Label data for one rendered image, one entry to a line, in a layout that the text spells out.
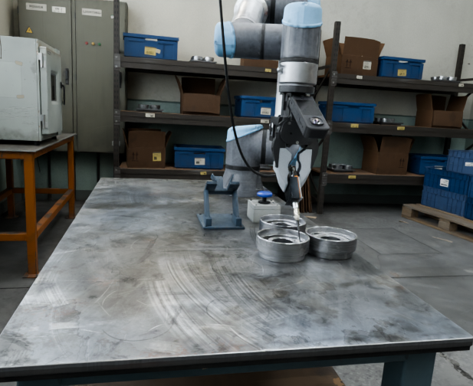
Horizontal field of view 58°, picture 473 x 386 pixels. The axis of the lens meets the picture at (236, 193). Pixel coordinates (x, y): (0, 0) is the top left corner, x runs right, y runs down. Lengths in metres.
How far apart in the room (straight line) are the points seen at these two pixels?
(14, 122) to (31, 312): 2.42
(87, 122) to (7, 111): 1.73
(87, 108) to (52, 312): 4.06
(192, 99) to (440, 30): 3.23
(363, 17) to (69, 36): 3.23
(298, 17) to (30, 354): 0.69
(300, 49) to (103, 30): 3.90
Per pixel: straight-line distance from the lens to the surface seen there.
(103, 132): 4.63
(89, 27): 4.68
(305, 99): 0.86
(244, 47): 0.97
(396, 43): 5.70
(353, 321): 0.64
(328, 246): 0.85
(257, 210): 1.07
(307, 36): 0.86
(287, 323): 0.61
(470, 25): 6.29
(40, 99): 2.97
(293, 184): 0.86
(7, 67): 3.01
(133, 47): 4.37
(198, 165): 4.41
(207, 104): 4.33
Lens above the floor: 1.08
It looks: 11 degrees down
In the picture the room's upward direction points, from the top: 3 degrees clockwise
